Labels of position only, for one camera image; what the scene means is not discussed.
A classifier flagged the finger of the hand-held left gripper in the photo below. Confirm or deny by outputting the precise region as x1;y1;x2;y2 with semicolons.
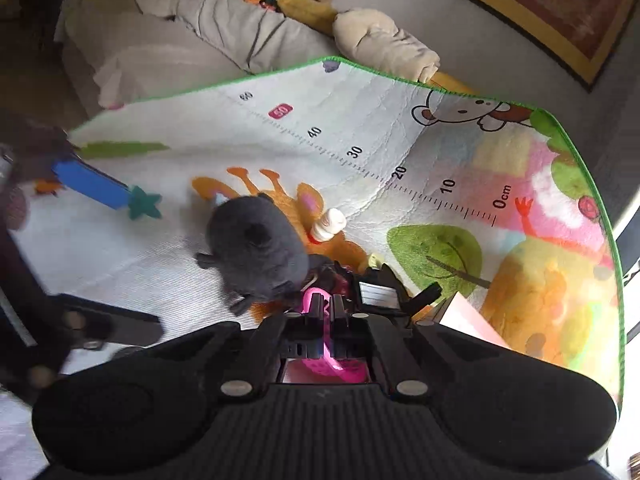
0;232;163;406
30;132;133;208

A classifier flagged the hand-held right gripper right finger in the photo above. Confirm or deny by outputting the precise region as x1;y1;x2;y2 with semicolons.
330;294;466;401

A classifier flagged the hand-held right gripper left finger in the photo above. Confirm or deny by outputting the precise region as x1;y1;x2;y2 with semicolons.
190;292;326;401

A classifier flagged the pink perforated ball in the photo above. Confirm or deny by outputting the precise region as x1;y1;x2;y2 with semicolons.
285;286;371;385

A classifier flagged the dark grey plush toy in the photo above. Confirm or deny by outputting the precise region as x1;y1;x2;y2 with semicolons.
195;194;328;316

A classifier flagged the pink cardboard box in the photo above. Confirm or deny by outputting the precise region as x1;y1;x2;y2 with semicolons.
435;292;506;356

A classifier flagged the white baby bottle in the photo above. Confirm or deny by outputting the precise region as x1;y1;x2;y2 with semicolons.
310;208;348;243

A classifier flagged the grey blanket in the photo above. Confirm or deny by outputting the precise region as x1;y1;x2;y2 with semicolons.
55;0;336;106

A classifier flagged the colourful cartoon play mat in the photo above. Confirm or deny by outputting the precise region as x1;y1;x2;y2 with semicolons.
0;56;626;466

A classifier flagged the beige pillow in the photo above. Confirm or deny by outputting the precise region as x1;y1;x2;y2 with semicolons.
332;7;441;83

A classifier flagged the gold framed picture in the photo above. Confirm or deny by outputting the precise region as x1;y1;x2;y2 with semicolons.
456;0;640;92

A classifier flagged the dark red keychain toy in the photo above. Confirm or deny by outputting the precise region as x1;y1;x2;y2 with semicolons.
320;264;357;302

